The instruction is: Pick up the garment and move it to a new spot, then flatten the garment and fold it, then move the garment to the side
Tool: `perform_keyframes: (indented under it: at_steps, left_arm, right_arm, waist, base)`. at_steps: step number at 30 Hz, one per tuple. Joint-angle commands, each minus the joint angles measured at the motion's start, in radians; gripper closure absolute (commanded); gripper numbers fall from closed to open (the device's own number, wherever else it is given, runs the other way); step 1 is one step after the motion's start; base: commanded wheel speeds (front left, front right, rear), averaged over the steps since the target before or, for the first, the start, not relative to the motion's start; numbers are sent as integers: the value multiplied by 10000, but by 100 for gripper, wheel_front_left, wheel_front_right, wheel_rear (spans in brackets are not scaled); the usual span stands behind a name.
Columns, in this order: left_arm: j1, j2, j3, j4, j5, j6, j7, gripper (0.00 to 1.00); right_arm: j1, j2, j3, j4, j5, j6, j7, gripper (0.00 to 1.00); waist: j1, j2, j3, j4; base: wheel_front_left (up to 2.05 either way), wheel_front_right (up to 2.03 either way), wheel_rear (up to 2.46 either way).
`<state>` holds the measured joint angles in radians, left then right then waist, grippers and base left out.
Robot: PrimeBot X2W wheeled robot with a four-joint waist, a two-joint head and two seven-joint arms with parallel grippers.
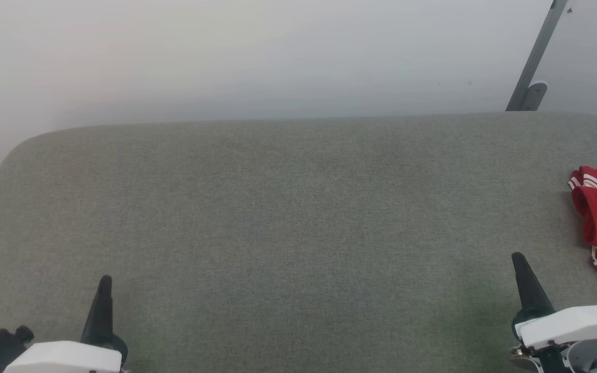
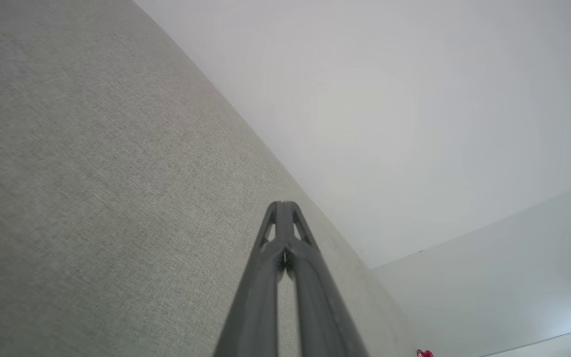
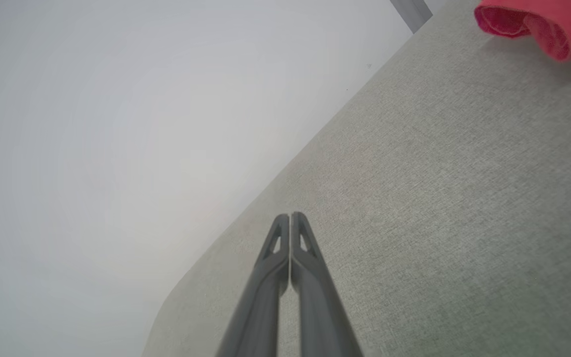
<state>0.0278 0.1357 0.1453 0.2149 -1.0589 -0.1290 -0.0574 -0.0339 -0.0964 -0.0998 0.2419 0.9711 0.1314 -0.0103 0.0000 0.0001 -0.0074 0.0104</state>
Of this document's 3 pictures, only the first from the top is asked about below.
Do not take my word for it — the grey metal bar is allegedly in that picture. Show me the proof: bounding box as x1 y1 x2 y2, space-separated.
506 0 570 112

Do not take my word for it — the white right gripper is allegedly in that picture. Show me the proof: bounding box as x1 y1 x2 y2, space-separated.
508 252 597 373

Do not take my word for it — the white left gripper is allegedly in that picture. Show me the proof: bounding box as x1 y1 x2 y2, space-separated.
2 275 129 373

